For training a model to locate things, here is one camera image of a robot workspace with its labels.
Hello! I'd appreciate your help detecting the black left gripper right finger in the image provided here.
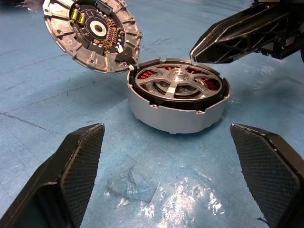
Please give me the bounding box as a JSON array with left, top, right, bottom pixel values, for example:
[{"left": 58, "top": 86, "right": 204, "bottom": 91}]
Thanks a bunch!
[{"left": 230, "top": 123, "right": 304, "bottom": 228}]

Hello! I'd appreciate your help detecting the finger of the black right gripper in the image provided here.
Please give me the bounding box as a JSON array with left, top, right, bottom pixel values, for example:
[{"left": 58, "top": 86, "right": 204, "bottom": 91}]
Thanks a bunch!
[
  {"left": 189, "top": 2, "right": 296, "bottom": 57},
  {"left": 191, "top": 9, "right": 292, "bottom": 64}
]

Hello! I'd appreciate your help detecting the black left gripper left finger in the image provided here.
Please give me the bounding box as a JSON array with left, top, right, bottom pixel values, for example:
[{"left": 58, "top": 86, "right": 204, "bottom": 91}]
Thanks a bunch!
[{"left": 0, "top": 123, "right": 105, "bottom": 228}]

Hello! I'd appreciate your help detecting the silver spoked motor rotor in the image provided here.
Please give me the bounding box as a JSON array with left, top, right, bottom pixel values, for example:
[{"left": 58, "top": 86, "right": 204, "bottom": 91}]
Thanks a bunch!
[{"left": 132, "top": 65, "right": 226, "bottom": 102}]

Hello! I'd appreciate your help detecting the silver motor housing with windings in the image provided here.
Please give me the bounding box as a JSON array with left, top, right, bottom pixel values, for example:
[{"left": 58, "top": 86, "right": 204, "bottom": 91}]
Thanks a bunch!
[{"left": 127, "top": 57, "right": 231, "bottom": 135}]

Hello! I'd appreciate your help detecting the white round disc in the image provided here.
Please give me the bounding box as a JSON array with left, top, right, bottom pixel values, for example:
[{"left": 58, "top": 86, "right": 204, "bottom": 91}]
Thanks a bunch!
[{"left": 42, "top": 0, "right": 143, "bottom": 75}]

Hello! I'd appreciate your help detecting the clear tape patch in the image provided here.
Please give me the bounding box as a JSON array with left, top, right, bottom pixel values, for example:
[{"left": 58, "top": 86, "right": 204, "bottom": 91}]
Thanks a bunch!
[{"left": 106, "top": 165, "right": 159, "bottom": 203}]

